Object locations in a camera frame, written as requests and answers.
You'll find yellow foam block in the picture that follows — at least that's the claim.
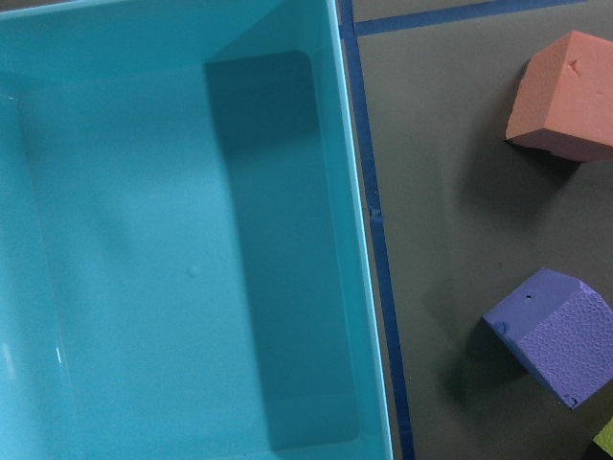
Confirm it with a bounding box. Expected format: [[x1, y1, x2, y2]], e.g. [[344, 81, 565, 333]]
[[593, 419, 613, 457]]

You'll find teal plastic bin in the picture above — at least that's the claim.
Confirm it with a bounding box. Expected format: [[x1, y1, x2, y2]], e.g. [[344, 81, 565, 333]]
[[1, 1, 393, 459]]

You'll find purple foam block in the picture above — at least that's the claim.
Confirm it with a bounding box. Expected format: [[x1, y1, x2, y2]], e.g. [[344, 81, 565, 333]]
[[483, 268, 612, 410]]

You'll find orange foam block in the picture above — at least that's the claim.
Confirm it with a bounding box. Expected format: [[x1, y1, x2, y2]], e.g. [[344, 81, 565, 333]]
[[506, 31, 612, 163]]

